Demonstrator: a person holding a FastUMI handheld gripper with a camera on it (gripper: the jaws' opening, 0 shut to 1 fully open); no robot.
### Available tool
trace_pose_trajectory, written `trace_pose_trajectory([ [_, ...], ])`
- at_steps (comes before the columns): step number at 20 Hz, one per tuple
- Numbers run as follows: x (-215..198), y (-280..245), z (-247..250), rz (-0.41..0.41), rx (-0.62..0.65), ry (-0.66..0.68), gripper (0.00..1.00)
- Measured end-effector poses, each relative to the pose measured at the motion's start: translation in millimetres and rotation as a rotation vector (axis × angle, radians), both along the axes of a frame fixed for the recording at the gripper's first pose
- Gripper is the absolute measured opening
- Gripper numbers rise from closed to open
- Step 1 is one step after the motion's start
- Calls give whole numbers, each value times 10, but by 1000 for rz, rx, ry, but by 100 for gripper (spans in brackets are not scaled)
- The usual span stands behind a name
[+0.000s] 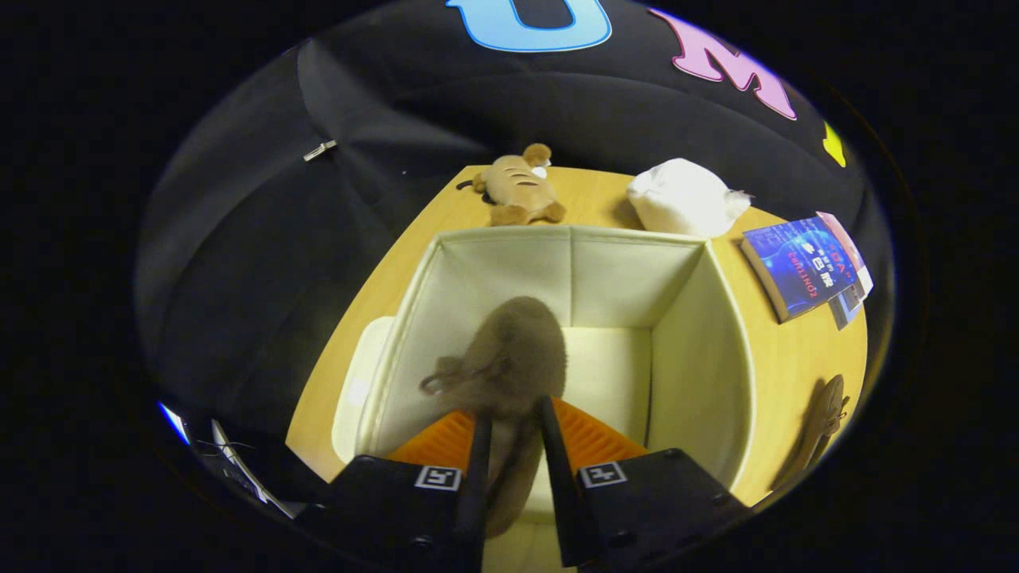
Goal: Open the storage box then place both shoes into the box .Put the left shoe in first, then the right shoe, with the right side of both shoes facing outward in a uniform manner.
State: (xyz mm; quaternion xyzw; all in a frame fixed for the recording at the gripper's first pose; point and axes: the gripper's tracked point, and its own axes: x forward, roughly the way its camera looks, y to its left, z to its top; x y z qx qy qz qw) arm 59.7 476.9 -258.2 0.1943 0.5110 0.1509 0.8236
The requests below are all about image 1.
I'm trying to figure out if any grey book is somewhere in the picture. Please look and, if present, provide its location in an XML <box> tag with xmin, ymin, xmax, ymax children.
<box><xmin>828</xmin><ymin>283</ymin><xmax>866</xmax><ymax>331</ymax></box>

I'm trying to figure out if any white plush toy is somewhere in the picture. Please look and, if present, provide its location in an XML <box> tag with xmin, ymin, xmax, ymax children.
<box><xmin>626</xmin><ymin>158</ymin><xmax>754</xmax><ymax>240</ymax></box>

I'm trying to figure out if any bright screen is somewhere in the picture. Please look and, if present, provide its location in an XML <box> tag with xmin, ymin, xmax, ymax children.
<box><xmin>156</xmin><ymin>400</ymin><xmax>193</xmax><ymax>446</ymax></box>

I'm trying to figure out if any cream fabric storage box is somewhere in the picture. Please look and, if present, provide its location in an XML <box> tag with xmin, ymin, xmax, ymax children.
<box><xmin>354</xmin><ymin>224</ymin><xmax>755</xmax><ymax>573</ymax></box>

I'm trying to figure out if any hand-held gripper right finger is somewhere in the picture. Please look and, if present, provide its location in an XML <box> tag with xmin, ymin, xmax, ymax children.
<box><xmin>539</xmin><ymin>396</ymin><xmax>750</xmax><ymax>571</ymax></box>

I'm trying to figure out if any brown striped plush toy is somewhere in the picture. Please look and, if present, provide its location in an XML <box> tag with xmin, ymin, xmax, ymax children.
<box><xmin>456</xmin><ymin>143</ymin><xmax>568</xmax><ymax>228</ymax></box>

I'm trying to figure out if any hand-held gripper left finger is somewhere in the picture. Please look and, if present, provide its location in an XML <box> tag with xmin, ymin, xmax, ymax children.
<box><xmin>295</xmin><ymin>410</ymin><xmax>493</xmax><ymax>573</ymax></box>

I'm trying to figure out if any blue book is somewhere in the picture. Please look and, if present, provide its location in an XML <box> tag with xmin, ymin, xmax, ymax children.
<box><xmin>740</xmin><ymin>216</ymin><xmax>860</xmax><ymax>324</ymax></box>

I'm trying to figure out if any pink book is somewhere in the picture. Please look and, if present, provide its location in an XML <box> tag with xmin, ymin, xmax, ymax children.
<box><xmin>815</xmin><ymin>211</ymin><xmax>875</xmax><ymax>300</ymax></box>

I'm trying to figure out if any brown fuzzy shoe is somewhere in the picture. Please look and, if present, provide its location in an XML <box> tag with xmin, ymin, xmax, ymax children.
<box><xmin>420</xmin><ymin>296</ymin><xmax>568</xmax><ymax>539</ymax></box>
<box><xmin>783</xmin><ymin>373</ymin><xmax>852</xmax><ymax>488</ymax></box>

